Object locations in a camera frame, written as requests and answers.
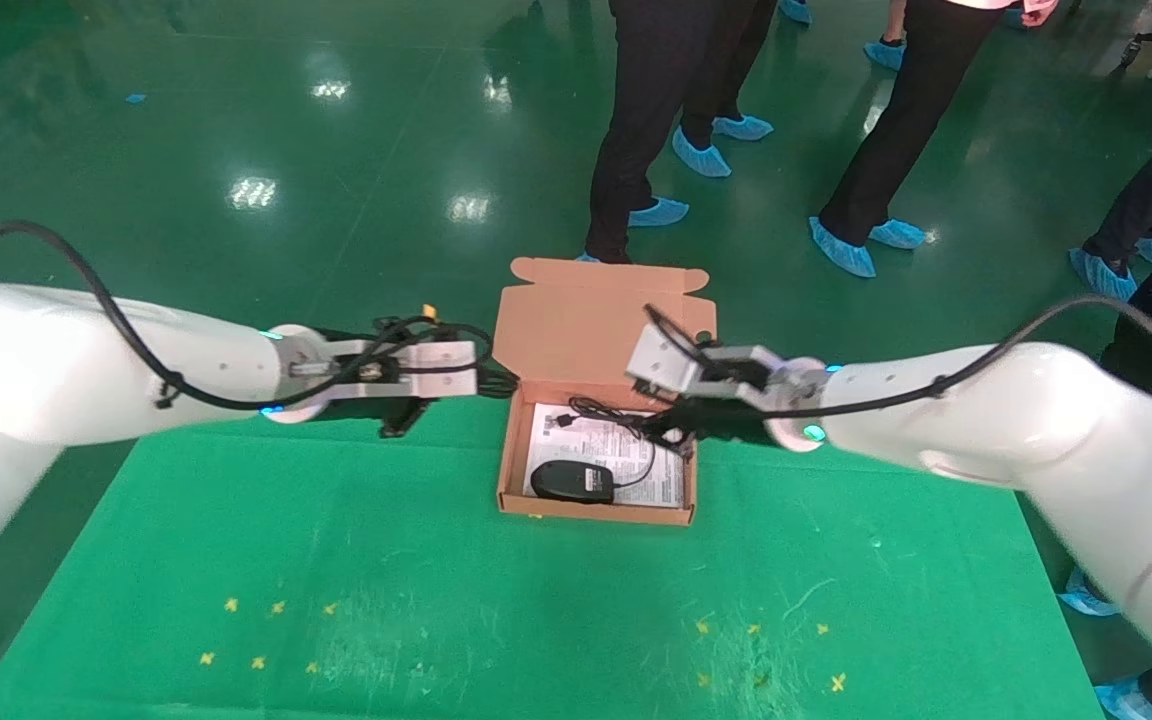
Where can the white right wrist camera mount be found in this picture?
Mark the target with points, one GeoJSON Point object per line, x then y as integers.
{"type": "Point", "coordinates": [661, 365]}

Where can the white printed manual sheet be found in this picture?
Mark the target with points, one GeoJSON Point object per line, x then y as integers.
{"type": "Point", "coordinates": [636, 495]}

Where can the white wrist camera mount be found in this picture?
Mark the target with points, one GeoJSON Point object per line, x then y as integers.
{"type": "Point", "coordinates": [446, 365]}
{"type": "Point", "coordinates": [661, 365]}

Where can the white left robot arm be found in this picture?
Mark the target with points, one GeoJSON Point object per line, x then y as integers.
{"type": "Point", "coordinates": [36, 360]}

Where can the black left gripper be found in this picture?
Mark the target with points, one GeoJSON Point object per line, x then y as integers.
{"type": "Point", "coordinates": [406, 415]}

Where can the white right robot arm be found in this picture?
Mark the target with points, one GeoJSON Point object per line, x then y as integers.
{"type": "Point", "coordinates": [1036, 420]}

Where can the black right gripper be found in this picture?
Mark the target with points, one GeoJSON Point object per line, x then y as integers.
{"type": "Point", "coordinates": [726, 415]}

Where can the person with blue shoe covers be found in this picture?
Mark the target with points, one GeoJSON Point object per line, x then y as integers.
{"type": "Point", "coordinates": [1086, 595]}

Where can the black computer mouse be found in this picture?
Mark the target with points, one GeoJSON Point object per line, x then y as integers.
{"type": "Point", "coordinates": [571, 482]}

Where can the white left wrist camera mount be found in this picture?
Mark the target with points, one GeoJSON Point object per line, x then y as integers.
{"type": "Point", "coordinates": [446, 365]}

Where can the brown cardboard box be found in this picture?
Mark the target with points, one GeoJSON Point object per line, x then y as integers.
{"type": "Point", "coordinates": [576, 330]}

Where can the person in pink top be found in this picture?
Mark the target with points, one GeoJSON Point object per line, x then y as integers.
{"type": "Point", "coordinates": [906, 120]}

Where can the green tablecloth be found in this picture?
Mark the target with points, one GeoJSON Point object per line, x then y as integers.
{"type": "Point", "coordinates": [336, 550]}

